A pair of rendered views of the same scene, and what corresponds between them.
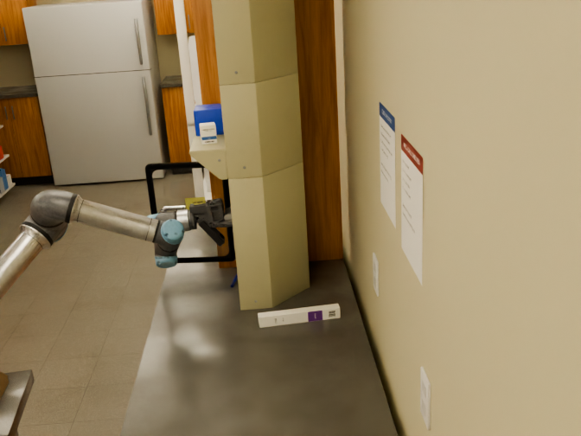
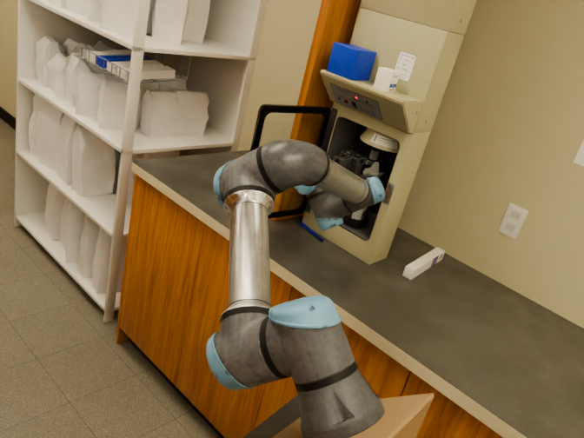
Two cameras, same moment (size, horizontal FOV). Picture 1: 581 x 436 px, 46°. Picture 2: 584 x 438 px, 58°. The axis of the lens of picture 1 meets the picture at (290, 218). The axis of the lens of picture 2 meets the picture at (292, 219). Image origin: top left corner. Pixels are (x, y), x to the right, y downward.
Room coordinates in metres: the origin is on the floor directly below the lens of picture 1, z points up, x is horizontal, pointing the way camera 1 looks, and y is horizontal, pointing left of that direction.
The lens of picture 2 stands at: (1.33, 1.62, 1.75)
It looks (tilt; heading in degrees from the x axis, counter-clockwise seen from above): 24 degrees down; 309
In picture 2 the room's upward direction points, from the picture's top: 14 degrees clockwise
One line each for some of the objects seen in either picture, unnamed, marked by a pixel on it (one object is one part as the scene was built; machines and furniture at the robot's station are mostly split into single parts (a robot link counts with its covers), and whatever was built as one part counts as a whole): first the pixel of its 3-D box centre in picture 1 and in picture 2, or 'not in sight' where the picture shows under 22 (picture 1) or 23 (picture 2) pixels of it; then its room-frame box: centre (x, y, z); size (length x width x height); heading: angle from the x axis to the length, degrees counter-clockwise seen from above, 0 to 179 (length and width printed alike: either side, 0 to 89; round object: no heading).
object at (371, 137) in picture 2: not in sight; (387, 136); (2.26, 0.10, 1.34); 0.18 x 0.18 x 0.05
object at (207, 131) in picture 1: (207, 132); (386, 79); (2.23, 0.25, 1.54); 0.05 x 0.05 x 0.06; 10
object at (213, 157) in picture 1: (211, 152); (366, 100); (2.28, 0.25, 1.46); 0.32 x 0.11 x 0.10; 2
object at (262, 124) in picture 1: (268, 187); (385, 139); (2.28, 0.07, 1.33); 0.32 x 0.25 x 0.77; 2
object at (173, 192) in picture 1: (191, 213); (283, 164); (2.44, 0.37, 1.19); 0.30 x 0.01 x 0.40; 86
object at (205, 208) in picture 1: (207, 214); (345, 168); (2.26, 0.28, 1.25); 0.12 x 0.08 x 0.09; 92
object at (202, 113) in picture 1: (210, 119); (351, 61); (2.37, 0.26, 1.56); 0.10 x 0.10 x 0.09; 2
